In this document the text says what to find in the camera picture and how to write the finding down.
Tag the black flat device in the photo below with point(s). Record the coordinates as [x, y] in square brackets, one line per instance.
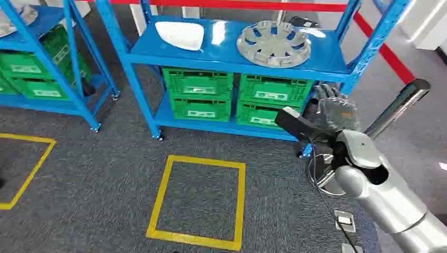
[303, 22]

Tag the metal floor socket plate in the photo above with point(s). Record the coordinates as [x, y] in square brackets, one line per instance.
[351, 248]
[345, 220]

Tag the silver plastic wheel hubcap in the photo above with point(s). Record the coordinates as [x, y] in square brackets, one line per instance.
[274, 43]

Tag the white cabinet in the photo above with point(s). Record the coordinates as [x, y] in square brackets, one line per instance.
[424, 21]

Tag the white plastic shell part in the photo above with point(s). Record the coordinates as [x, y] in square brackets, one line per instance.
[181, 35]

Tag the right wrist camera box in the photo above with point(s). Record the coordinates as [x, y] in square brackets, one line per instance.
[297, 125]

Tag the blue metal shelf rack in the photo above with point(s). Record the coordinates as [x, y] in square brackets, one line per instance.
[24, 42]
[223, 52]

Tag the chrome barrier stanchion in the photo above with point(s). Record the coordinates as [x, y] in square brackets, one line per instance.
[398, 104]

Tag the yellow floor tape square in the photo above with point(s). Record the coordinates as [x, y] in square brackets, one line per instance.
[28, 138]
[206, 160]

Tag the white flat plastic piece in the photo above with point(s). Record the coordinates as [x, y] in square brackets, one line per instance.
[314, 32]

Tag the red barrier belt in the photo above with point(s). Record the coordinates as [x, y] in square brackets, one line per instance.
[387, 52]
[244, 5]

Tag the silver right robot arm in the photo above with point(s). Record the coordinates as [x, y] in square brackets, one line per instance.
[384, 192]

